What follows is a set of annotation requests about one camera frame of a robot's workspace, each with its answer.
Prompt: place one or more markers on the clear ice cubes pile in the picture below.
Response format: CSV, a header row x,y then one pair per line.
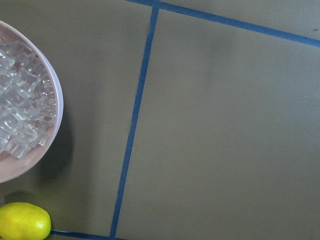
x,y
27,99

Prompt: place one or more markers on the pink bowl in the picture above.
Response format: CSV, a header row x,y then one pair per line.
x,y
11,167

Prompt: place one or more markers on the yellow lemon near bowl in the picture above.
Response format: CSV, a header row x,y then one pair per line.
x,y
24,221

